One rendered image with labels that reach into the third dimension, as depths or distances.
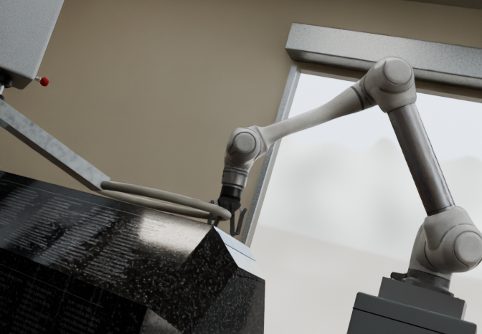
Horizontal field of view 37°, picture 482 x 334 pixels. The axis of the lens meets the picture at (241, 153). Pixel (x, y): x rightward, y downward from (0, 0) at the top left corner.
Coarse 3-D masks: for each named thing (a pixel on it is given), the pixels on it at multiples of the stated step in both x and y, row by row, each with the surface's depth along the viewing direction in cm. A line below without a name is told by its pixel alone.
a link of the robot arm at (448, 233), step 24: (384, 72) 237; (408, 72) 236; (384, 96) 241; (408, 96) 240; (408, 120) 240; (408, 144) 241; (432, 168) 239; (432, 192) 238; (432, 216) 238; (456, 216) 234; (432, 240) 237; (456, 240) 229; (480, 240) 229; (432, 264) 248; (456, 264) 231
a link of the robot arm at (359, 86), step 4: (364, 76) 256; (360, 80) 259; (356, 84) 260; (360, 84) 258; (356, 88) 258; (360, 88) 258; (364, 88) 255; (360, 92) 257; (364, 92) 256; (360, 96) 257; (364, 96) 257; (368, 96) 255; (364, 100) 258; (368, 100) 257; (372, 100) 256; (364, 104) 258; (368, 104) 259; (372, 104) 258; (376, 104) 258; (364, 108) 260; (368, 108) 262
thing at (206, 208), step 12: (108, 192) 256; (120, 192) 263; (132, 192) 225; (144, 192) 224; (156, 192) 224; (168, 192) 225; (144, 204) 268; (156, 204) 269; (168, 204) 270; (192, 204) 227; (204, 204) 229; (192, 216) 267; (204, 216) 263; (216, 216) 257; (228, 216) 242
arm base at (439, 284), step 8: (392, 272) 260; (408, 272) 257; (416, 272) 254; (424, 272) 252; (400, 280) 258; (408, 280) 250; (416, 280) 252; (424, 280) 251; (432, 280) 251; (440, 280) 251; (448, 280) 253; (432, 288) 249; (440, 288) 250; (448, 288) 254
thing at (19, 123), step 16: (0, 112) 221; (16, 112) 223; (16, 128) 223; (32, 128) 225; (32, 144) 230; (48, 144) 227; (64, 160) 228; (80, 160) 231; (80, 176) 233; (96, 176) 233
